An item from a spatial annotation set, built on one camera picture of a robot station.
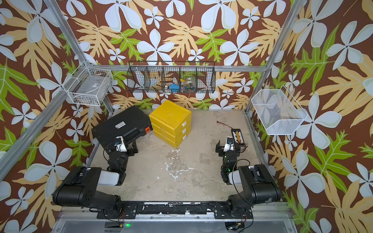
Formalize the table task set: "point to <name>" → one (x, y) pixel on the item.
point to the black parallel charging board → (237, 136)
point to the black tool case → (127, 125)
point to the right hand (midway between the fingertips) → (227, 141)
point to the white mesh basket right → (279, 111)
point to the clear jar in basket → (190, 86)
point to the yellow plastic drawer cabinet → (171, 124)
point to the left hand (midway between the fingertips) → (127, 139)
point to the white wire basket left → (89, 86)
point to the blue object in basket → (174, 88)
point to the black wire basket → (174, 76)
